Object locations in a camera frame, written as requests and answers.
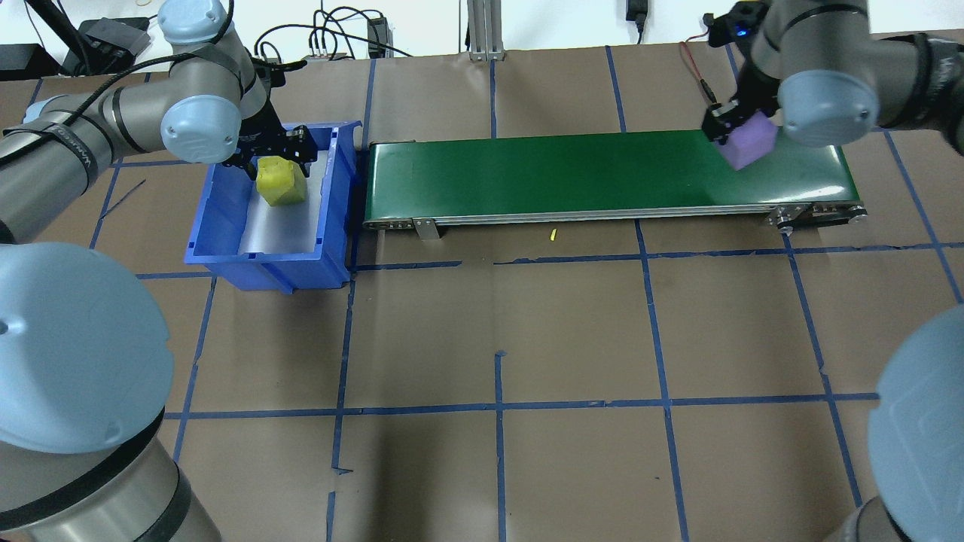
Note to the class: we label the purple foam block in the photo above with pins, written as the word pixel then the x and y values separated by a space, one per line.
pixel 749 143

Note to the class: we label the yellow foam block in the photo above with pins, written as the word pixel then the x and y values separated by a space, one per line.
pixel 282 184

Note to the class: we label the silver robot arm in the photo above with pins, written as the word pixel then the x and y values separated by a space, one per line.
pixel 75 339
pixel 926 421

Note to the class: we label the blue plastic storage bin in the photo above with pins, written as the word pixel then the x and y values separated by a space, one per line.
pixel 263 267

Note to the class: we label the black power adapter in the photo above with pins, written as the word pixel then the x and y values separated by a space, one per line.
pixel 637 11

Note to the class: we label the green conveyor belt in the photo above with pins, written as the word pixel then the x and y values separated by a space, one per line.
pixel 565 177

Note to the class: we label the small camera mount box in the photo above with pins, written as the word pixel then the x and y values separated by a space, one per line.
pixel 113 45

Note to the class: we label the aluminium profile camera post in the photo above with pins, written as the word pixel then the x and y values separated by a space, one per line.
pixel 486 30

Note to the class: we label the black stand base plate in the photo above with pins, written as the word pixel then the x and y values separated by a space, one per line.
pixel 26 60

